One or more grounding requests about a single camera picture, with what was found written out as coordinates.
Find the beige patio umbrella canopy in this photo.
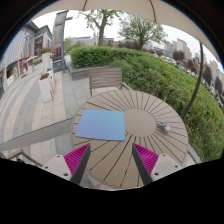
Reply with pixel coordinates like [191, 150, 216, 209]
[32, 0, 221, 61]

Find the far white flower planter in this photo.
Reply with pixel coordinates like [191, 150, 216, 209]
[40, 47, 51, 70]

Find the near white flower planter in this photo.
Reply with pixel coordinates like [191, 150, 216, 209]
[39, 73, 53, 102]

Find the dark curved umbrella pole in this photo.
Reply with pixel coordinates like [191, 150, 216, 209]
[180, 42, 204, 121]

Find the tall grey sign pillar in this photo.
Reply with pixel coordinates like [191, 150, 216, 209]
[52, 10, 71, 72]

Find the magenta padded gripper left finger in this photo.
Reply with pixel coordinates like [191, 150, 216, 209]
[41, 143, 92, 186]

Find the slatted outdoor chair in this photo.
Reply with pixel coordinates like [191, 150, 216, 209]
[88, 67, 131, 92]

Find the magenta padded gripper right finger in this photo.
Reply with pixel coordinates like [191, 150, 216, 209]
[131, 143, 184, 186]

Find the patterned grey computer mouse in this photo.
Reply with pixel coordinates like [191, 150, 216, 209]
[158, 121, 171, 134]

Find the blue mouse pad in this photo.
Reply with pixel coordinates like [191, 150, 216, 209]
[75, 109, 125, 141]

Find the round slatted wooden table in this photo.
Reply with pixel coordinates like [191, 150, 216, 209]
[71, 90, 188, 189]

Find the trimmed green hedge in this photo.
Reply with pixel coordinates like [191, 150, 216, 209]
[70, 47, 224, 161]

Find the white flower planter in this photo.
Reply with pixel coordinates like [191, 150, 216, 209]
[40, 47, 51, 70]
[39, 73, 53, 102]

